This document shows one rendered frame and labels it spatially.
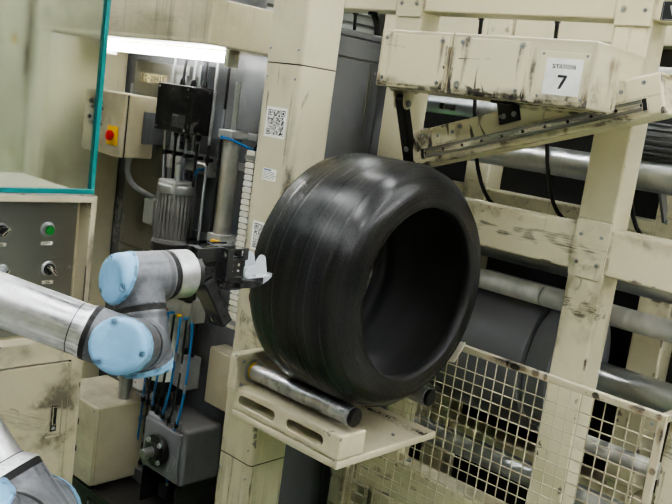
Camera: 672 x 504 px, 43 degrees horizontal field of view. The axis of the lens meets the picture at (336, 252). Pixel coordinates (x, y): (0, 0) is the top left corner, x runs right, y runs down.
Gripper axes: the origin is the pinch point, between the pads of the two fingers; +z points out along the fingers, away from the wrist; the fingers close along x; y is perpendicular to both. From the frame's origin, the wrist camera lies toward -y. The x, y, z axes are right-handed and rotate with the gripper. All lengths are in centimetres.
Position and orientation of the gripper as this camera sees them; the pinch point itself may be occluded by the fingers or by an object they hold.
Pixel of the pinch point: (265, 277)
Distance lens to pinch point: 175.5
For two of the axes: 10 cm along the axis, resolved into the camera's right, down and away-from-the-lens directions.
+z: 6.8, -0.3, 7.4
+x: -7.2, -2.1, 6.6
